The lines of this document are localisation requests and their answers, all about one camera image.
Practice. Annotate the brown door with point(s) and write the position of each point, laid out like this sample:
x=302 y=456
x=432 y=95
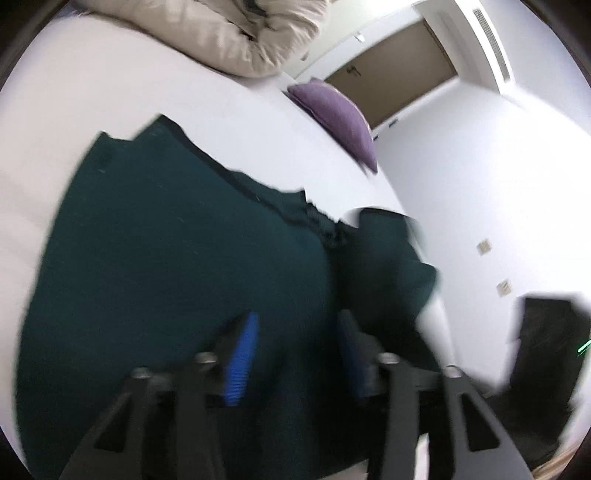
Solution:
x=391 y=75

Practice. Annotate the rolled beige duvet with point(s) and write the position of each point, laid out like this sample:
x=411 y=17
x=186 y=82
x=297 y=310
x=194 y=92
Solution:
x=252 y=39

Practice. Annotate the ceiling air vent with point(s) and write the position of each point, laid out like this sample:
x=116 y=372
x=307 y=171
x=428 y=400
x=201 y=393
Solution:
x=496 y=47

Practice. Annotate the wall switch plate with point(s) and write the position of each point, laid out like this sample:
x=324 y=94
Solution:
x=484 y=247

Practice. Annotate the purple cushion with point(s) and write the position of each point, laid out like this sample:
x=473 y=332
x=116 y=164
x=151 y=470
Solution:
x=339 y=116

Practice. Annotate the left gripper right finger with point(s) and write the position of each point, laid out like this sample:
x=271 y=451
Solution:
x=465 y=438

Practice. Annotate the black camera box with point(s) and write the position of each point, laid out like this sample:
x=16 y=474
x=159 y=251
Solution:
x=535 y=406

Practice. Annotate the dark green sweater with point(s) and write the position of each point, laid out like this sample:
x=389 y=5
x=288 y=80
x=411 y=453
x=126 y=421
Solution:
x=155 y=248

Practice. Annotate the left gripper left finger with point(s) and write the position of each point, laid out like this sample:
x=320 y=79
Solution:
x=162 y=425

